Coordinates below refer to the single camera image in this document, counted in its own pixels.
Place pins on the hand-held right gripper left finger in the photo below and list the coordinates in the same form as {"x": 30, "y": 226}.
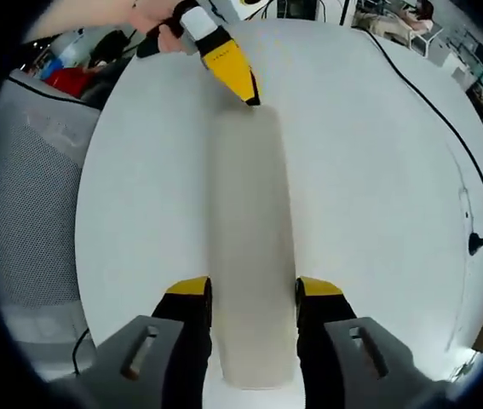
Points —
{"x": 185, "y": 336}

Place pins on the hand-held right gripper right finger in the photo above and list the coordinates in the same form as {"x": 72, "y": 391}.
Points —
{"x": 322, "y": 336}

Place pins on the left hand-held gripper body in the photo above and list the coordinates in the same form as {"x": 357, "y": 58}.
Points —
{"x": 149, "y": 44}

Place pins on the beige cutlery case lid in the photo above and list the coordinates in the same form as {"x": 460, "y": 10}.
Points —
{"x": 249, "y": 238}

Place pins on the person's left hand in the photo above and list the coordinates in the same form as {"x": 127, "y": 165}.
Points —
{"x": 151, "y": 13}

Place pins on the grey mesh office chair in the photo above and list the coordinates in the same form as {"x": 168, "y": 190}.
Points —
{"x": 32, "y": 191}

